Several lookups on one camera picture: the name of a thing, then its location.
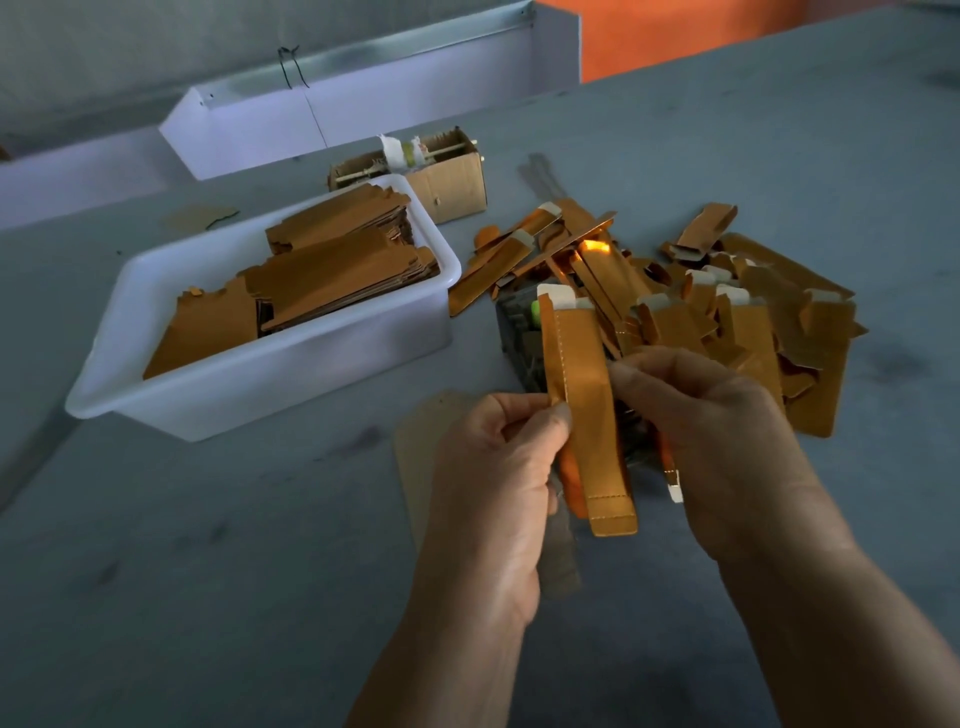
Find person's right hand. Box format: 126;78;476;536
607;348;842;564

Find person's left hand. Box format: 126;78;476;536
424;393;573;624

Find pile of beige blanks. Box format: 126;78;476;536
393;393;579;594

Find gold box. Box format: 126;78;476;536
540;300;639;537

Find pile of gold boxes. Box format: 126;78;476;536
448;199;869;504

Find gold cartons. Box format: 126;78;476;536
144;184;441;380

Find person's left forearm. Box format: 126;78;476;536
348;592;542;728

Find person's right forearm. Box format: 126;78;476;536
720;517;960;728

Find black tape dispenser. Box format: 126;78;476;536
496;285;557;395

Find white plastic bin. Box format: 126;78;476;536
64;174;462;443

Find small cardboard box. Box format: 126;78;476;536
327;126;489;225

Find orange tray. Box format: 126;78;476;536
543;0;932;83

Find long white tray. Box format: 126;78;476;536
0;127;189;230
159;0;582;182

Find black wire clip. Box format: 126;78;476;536
276;46;309;89

